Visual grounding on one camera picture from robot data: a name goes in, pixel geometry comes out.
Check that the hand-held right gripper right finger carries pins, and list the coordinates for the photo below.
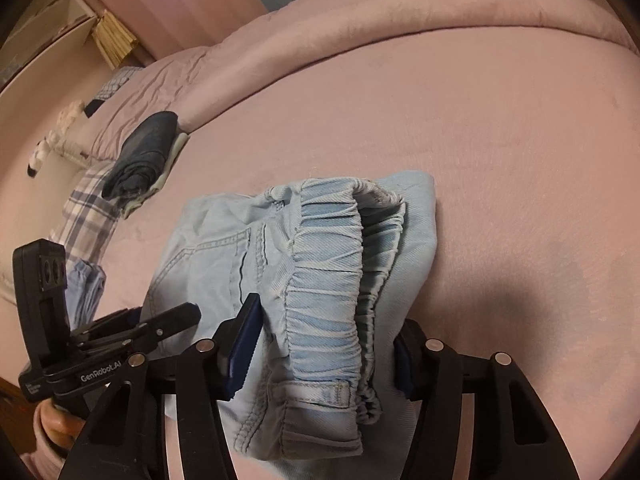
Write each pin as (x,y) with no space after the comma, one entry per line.
(404,365)

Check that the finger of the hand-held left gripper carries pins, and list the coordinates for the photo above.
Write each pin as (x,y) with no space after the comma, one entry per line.
(170,319)
(110,322)

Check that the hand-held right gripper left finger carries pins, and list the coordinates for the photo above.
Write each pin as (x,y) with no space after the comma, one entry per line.
(242,350)

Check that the light blue pants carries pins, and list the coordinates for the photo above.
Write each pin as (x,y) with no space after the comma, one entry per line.
(325,260)

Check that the person's left hand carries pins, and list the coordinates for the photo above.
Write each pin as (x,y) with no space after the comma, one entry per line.
(57,425)

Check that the light blue striped cloth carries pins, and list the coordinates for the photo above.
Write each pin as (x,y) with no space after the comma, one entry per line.
(85,290)

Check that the brown wooden board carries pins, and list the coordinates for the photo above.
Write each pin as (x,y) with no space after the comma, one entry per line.
(12,395)

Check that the plaid folded cloth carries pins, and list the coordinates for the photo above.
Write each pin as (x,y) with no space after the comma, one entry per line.
(85,210)

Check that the folded dark blue jeans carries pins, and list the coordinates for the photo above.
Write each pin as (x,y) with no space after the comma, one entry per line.
(142,155)

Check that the white and black plush toy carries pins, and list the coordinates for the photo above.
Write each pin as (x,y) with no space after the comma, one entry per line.
(52,137)

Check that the pink bed sheet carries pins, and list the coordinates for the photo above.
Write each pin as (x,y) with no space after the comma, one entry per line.
(500,135)

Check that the white shelf unit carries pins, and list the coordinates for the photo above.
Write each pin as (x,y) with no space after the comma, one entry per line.
(45,25)

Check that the pink curtain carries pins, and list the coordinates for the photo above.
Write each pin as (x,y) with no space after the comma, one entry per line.
(175,5)

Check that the pink comforter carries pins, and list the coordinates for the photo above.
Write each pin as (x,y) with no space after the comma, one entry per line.
(350,25)

